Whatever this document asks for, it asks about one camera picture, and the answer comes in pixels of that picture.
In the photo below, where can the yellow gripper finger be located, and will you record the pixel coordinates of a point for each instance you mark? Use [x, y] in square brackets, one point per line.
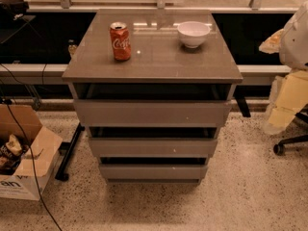
[272, 44]

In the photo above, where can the grey bottom drawer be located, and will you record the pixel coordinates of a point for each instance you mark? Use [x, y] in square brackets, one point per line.
[153, 169]

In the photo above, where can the grey drawer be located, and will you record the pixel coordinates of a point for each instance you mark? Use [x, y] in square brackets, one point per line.
[153, 142]
[153, 169]
[142, 113]

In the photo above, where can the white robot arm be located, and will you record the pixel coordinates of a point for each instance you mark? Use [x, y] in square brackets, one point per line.
[289, 94]

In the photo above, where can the grey drawer cabinet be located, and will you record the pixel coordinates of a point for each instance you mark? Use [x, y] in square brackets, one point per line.
[161, 67]

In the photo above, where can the grey top drawer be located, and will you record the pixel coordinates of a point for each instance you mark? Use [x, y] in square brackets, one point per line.
[142, 113]

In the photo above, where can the grey middle drawer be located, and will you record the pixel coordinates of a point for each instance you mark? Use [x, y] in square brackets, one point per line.
[153, 142]

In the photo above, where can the white bowl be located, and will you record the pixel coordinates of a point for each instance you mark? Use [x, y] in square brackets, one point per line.
[193, 33]

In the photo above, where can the orange soda can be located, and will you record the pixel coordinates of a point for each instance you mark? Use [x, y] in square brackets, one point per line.
[120, 40]

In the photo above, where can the small bottle behind cabinet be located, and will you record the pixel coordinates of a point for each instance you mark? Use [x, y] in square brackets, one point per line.
[72, 47]

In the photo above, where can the black table leg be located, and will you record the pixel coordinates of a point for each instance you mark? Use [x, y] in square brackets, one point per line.
[66, 150]

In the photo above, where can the cardboard box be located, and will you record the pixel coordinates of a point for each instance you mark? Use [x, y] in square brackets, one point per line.
[34, 170]

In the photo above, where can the black bag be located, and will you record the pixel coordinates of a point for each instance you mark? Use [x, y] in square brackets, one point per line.
[14, 9]

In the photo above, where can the snack bags in box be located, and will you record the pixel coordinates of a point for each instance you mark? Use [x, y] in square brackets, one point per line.
[10, 155]

